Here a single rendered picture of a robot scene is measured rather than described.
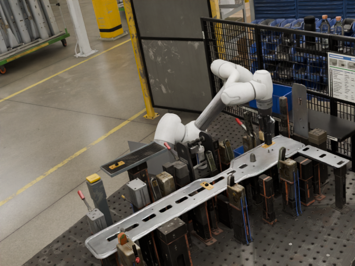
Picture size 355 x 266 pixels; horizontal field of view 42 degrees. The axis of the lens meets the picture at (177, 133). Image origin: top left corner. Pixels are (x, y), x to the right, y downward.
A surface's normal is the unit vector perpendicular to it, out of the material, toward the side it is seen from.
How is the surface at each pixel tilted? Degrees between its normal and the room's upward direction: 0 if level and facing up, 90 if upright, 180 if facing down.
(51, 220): 0
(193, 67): 91
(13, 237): 0
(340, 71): 90
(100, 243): 0
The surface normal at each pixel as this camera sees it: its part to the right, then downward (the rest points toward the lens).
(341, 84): -0.81, 0.38
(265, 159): -0.17, -0.88
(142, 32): -0.60, 0.42
